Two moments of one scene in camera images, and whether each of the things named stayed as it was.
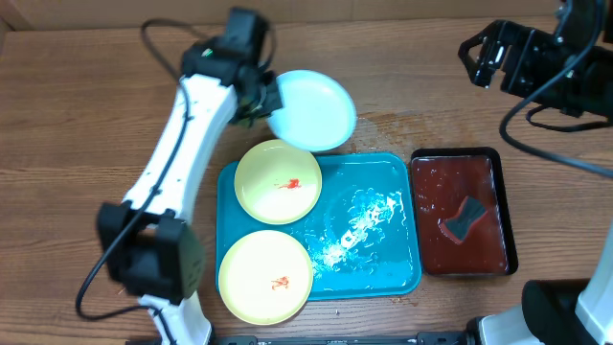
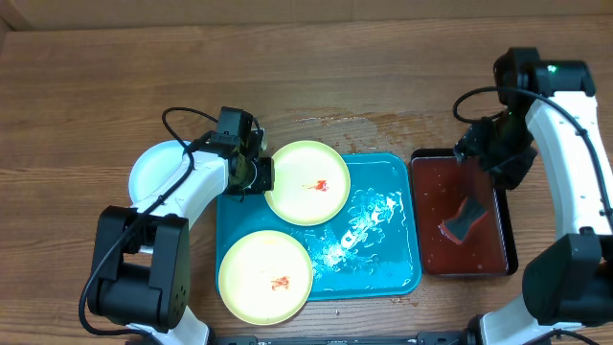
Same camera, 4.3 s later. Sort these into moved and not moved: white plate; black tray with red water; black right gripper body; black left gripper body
Moved: white plate; black right gripper body; black left gripper body
Not moved: black tray with red water
